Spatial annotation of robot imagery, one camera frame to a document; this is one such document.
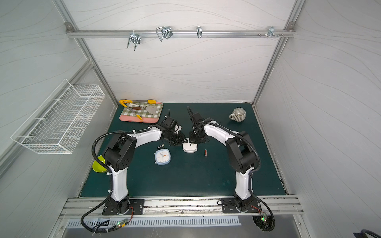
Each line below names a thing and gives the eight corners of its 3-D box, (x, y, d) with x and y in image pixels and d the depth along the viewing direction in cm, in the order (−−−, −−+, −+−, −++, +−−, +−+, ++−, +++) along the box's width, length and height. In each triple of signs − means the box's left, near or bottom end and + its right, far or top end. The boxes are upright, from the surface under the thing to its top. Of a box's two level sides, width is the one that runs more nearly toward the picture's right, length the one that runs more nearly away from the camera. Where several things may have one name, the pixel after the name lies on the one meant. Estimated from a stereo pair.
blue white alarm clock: (153, 165, 89) (152, 162, 86) (156, 151, 95) (155, 148, 93) (170, 165, 89) (169, 163, 86) (171, 151, 95) (171, 148, 93)
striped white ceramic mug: (228, 120, 113) (230, 114, 107) (234, 112, 119) (236, 105, 113) (239, 126, 109) (242, 120, 103) (245, 117, 115) (248, 110, 109)
